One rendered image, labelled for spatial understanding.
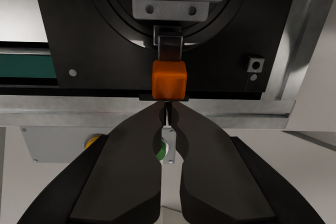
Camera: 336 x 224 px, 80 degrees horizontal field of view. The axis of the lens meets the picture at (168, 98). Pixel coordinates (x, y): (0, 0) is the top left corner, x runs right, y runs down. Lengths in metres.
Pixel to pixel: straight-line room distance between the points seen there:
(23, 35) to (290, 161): 0.54
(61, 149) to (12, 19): 0.18
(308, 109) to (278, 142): 0.09
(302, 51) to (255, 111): 0.09
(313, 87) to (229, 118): 0.21
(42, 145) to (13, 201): 0.35
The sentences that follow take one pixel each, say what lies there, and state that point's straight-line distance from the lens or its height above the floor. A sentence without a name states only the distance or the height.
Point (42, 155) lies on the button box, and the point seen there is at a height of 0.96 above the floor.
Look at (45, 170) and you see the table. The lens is 0.54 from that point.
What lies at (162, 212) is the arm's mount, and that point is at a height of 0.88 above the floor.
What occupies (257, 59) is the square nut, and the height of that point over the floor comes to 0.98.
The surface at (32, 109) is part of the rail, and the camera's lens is 0.31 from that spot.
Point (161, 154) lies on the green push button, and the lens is 0.29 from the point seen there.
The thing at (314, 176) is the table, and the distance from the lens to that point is 0.62.
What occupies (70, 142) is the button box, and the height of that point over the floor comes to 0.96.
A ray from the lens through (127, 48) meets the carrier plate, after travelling 0.22.
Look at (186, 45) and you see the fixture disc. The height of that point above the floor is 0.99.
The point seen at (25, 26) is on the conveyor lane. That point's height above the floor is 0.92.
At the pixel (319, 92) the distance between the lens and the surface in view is 0.46.
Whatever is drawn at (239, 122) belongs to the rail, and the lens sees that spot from 0.29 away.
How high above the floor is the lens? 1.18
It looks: 61 degrees down
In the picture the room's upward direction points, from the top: 177 degrees clockwise
